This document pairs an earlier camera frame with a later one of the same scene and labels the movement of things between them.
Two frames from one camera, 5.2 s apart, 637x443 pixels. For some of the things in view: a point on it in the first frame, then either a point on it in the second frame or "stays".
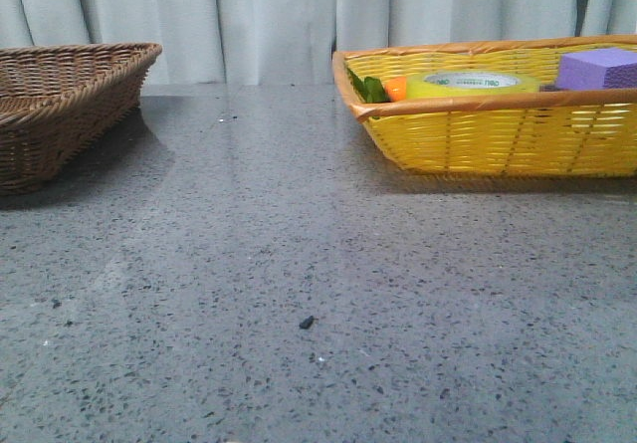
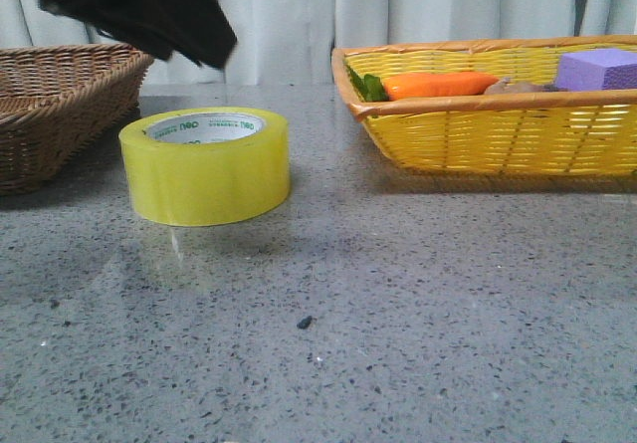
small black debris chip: x=307 y=323 stays
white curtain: x=242 y=25 stays
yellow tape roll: x=430 y=85 -> x=205 y=165
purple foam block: x=611 y=68 stays
